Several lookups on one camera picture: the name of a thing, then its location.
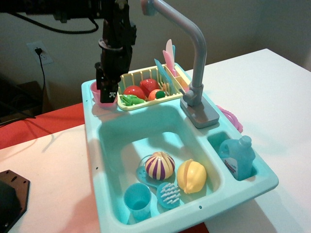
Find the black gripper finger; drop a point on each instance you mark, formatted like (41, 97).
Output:
(108, 92)

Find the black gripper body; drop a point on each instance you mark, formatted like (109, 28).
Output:
(114, 63)

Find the pink plastic cup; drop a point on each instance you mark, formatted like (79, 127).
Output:
(96, 96)

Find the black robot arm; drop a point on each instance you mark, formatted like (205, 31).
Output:
(119, 34)

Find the turquoise toy sink unit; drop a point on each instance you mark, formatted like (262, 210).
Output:
(118, 141)

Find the blue plastic cup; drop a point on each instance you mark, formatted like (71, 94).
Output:
(137, 199)

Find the green toy vegetable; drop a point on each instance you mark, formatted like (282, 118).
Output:
(130, 100)

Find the red toy tomato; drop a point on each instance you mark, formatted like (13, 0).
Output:
(134, 90)

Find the red toy strawberry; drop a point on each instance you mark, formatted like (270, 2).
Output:
(148, 85)

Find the orange toy fruit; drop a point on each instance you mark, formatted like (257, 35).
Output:
(156, 94)

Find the blue toy plate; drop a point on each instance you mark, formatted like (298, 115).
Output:
(164, 74)

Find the pink toy knife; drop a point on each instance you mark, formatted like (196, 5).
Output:
(168, 56)

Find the yellow dish drying rack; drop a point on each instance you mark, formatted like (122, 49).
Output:
(180, 82)

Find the teal toy utensil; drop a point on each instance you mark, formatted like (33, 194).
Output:
(173, 48)

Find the purple striped toy onion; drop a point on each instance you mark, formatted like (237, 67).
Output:
(160, 166)

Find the grey toy faucet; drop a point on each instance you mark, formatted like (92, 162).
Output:
(196, 107)

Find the red cloth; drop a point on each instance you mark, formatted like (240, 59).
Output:
(44, 124)

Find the yellow toy lemon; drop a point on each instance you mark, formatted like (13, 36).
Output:
(191, 176)

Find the blue dish brush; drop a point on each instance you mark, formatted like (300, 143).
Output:
(167, 194)

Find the pink toy pot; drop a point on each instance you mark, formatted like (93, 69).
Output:
(232, 118)

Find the blue toy detergent bottle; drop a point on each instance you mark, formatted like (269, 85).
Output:
(238, 156)

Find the white wall outlet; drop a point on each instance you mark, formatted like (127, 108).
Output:
(40, 53)

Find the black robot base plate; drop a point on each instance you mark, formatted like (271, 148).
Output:
(14, 194)

